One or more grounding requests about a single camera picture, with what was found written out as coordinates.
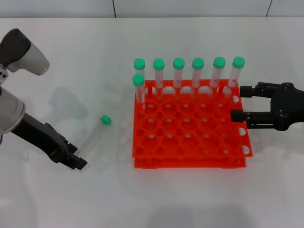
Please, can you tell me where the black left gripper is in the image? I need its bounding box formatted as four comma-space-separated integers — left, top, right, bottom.
11, 113, 88, 171

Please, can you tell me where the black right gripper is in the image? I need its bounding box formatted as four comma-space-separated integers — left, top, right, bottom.
230, 82, 304, 131

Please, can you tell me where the clear test tube green cap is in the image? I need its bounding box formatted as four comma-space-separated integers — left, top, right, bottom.
152, 58, 165, 100
79, 114, 113, 156
223, 56, 246, 98
133, 58, 146, 83
209, 57, 227, 95
132, 74, 147, 112
172, 57, 186, 99
191, 57, 205, 98

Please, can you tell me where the orange plastic test tube rack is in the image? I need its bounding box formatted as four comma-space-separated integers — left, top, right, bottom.
132, 79, 254, 170

